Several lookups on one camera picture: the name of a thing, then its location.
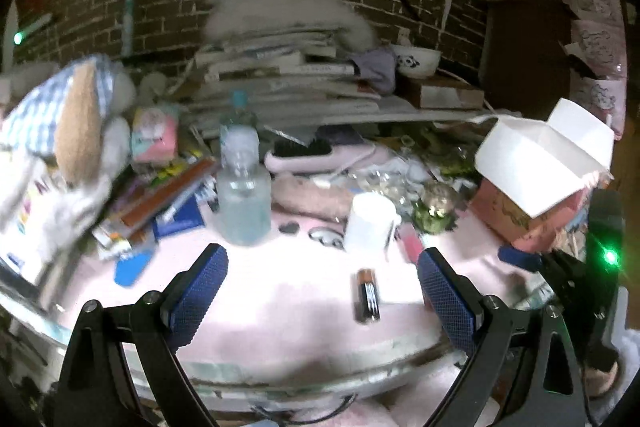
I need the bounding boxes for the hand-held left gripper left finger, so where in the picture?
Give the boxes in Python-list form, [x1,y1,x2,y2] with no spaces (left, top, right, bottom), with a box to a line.
[56,243,230,427]

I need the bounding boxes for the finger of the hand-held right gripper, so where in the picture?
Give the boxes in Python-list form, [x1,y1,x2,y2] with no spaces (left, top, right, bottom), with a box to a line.
[498,246,591,303]

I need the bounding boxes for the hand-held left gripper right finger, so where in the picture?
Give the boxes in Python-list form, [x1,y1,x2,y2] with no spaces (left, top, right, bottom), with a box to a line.
[416,248,587,427]

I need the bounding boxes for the mauve lipstick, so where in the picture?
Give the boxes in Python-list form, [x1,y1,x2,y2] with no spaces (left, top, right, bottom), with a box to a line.
[399,223,426,264]

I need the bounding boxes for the black copper battery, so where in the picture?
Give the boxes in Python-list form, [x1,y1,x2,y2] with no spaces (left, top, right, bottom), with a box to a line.
[356,268,382,324]

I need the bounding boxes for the green glass jar gold lid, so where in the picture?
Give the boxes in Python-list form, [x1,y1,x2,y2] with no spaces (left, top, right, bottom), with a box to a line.
[412,182,461,235]

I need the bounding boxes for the pink cartoon cardboard box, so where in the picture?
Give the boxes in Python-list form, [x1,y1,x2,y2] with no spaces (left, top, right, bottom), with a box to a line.
[470,98,616,253]

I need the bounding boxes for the clear bottle blue liquid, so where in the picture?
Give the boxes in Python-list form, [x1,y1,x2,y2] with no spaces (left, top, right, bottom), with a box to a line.
[216,147,273,247]

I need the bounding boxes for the white cup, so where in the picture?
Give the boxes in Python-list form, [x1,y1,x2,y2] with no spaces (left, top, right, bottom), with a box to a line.
[344,192,401,255]

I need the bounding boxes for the person's right hand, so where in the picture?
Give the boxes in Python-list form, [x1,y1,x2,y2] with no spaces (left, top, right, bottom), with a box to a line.
[582,354,622,400]

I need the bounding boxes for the blue card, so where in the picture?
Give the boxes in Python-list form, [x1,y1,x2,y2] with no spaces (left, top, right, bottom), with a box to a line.
[114,252,153,288]

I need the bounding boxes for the blue booklet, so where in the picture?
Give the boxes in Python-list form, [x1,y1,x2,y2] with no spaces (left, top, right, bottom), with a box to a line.
[152,194,206,240]

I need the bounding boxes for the pink desk mat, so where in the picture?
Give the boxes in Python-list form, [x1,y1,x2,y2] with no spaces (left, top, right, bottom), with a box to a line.
[50,187,551,383]

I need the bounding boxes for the clear cellophane wrappers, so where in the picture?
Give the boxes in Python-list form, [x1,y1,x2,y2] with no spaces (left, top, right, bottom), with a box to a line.
[350,147,476,212]

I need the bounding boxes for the pink fluffy pencil case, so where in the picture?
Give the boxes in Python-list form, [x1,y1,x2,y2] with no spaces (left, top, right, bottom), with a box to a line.
[272,179,361,220]

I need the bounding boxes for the pink tissue packet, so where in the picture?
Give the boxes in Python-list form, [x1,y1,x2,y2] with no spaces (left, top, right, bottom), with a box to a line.
[131,104,180,165]

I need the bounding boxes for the brown cardboard box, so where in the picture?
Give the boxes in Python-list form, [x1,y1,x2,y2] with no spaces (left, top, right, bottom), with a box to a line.
[407,77,486,110]

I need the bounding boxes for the pink hair brush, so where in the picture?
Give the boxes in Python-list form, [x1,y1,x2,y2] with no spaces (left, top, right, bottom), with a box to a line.
[264,139,376,175]

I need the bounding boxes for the checkered plush dog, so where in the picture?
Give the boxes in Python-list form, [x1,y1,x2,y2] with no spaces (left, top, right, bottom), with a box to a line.
[0,54,138,268]

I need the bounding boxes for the white panda bowl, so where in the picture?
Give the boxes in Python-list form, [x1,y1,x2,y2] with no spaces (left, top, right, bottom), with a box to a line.
[392,44,443,80]

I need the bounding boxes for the small white plush toy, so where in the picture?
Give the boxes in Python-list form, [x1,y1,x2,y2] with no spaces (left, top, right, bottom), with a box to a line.
[137,72,171,100]

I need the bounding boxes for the purple cloth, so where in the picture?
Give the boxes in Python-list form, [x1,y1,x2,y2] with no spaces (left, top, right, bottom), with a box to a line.
[350,49,398,95]

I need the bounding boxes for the stack of books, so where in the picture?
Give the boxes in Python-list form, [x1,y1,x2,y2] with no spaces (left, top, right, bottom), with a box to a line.
[185,27,486,128]

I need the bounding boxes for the white fluffy fur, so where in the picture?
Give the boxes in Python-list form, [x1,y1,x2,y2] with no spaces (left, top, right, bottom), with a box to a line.
[205,0,378,52]

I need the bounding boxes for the white wall bracket green light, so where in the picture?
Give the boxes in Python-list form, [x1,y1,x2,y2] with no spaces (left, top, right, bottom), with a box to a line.
[2,0,53,72]

